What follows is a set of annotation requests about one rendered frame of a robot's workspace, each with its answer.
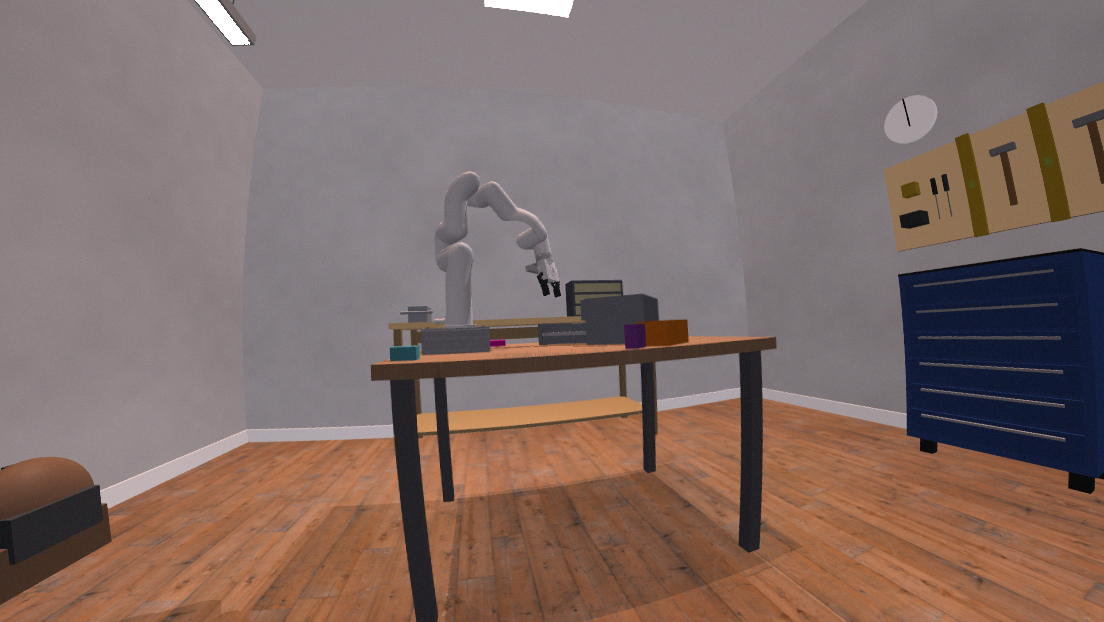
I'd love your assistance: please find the orange open box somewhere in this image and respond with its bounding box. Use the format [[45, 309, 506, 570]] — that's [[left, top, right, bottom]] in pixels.
[[636, 319, 689, 346]]

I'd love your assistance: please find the teal cube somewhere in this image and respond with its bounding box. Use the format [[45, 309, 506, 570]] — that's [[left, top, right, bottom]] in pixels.
[[390, 346, 420, 361]]

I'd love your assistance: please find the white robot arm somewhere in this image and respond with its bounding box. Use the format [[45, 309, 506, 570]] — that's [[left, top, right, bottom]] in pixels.
[[434, 172, 552, 328]]

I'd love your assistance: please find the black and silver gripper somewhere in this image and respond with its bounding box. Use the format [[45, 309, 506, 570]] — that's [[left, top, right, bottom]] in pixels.
[[537, 259, 561, 298]]

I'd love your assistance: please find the purple block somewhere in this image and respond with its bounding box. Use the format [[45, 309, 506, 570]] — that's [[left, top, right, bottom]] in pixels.
[[624, 324, 646, 349]]

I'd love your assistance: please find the grey cabinet with drawer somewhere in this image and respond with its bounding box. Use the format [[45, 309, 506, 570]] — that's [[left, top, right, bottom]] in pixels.
[[538, 294, 659, 345]]

